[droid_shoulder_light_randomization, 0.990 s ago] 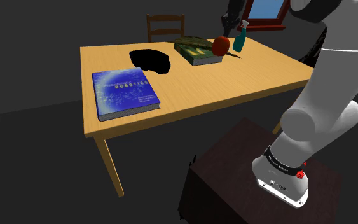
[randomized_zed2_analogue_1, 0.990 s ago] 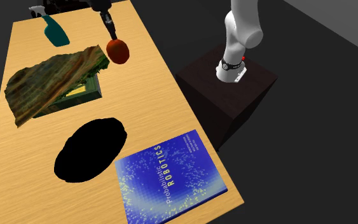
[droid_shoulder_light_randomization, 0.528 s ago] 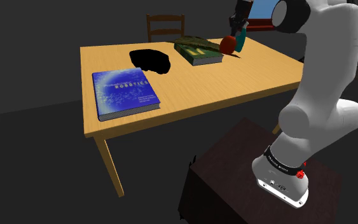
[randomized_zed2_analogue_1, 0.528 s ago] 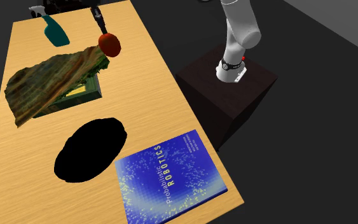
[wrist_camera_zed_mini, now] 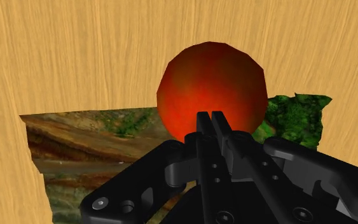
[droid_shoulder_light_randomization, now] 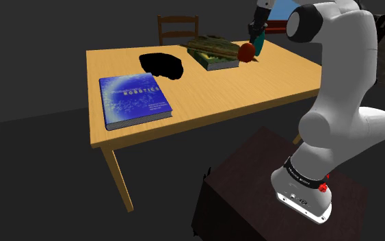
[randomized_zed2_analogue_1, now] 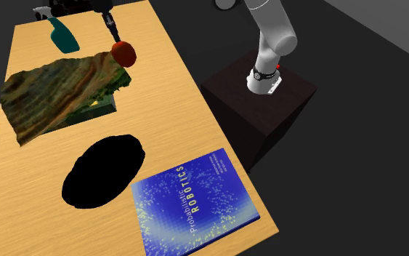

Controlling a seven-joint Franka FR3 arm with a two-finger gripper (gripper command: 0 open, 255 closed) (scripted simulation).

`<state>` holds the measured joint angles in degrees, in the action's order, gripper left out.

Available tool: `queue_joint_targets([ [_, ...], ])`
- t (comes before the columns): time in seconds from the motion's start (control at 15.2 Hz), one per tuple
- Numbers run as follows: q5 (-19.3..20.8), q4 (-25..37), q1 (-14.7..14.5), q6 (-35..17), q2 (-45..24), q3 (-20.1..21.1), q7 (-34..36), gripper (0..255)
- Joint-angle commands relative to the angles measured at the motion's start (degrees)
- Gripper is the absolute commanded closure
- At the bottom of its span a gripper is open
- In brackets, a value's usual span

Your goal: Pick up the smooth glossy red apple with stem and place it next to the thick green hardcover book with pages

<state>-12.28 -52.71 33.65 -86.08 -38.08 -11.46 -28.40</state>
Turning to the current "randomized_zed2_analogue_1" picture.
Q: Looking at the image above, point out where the blue book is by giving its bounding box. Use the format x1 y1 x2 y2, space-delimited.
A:
130 147 262 256

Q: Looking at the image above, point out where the light wooden table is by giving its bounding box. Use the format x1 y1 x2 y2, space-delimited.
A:
0 0 280 256

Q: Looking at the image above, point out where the black oval object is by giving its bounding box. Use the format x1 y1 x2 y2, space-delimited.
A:
60 133 147 210

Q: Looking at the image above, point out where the red round fruit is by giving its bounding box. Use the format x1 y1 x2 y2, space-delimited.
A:
110 40 137 68

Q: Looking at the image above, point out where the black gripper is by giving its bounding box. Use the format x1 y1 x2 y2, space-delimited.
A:
92 0 122 44

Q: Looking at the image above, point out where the dark robot stand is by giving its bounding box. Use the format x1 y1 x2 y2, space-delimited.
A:
199 49 319 174

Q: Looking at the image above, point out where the teal spray bottle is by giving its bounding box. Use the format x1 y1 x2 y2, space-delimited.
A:
32 6 81 55

